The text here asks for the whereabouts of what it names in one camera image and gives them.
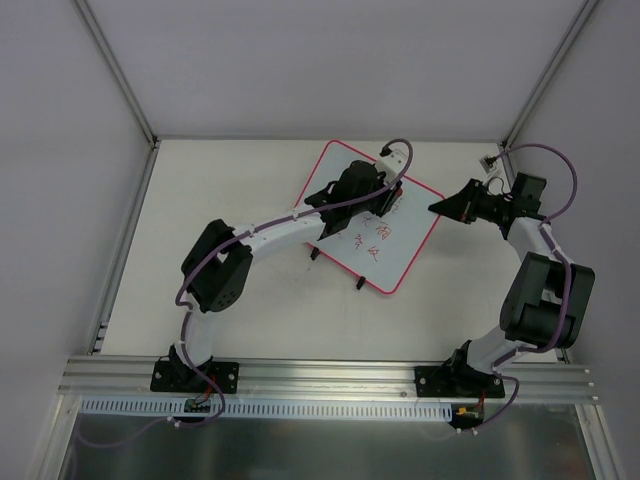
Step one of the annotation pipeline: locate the pink framed whiteboard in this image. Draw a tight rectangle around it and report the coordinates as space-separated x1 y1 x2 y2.
295 140 445 295

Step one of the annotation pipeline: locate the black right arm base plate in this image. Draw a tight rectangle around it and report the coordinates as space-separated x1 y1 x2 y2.
414 365 505 399

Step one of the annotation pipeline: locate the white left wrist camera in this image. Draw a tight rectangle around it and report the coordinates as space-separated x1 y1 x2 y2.
375 149 408 183

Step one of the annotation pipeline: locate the aluminium left corner post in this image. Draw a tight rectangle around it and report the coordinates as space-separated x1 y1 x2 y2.
70 0 158 148

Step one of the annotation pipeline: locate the aluminium right corner post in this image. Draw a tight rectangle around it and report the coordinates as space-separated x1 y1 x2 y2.
499 0 601 147

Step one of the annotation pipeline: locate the black whiteboard stand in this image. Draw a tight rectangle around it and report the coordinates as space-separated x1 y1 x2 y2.
310 247 366 291

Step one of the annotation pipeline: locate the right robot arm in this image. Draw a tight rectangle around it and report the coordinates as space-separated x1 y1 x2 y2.
428 174 595 396

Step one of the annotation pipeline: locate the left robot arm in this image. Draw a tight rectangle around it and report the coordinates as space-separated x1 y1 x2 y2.
173 160 408 391

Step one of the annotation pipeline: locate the white slotted cable duct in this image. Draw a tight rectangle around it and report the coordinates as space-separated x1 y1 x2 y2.
79 396 453 423

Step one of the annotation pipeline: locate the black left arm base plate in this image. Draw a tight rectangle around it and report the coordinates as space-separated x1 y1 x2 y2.
150 357 240 394

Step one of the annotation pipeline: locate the aluminium corner post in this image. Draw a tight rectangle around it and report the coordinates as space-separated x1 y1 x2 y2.
499 0 601 147
70 0 158 148

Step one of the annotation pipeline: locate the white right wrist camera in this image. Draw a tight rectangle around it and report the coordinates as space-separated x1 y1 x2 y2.
479 156 501 185

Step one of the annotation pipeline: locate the aluminium mounting rail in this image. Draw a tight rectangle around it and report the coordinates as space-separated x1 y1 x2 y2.
58 355 600 404

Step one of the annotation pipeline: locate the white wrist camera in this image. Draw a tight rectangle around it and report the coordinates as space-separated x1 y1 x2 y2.
479 156 501 185
375 149 408 183

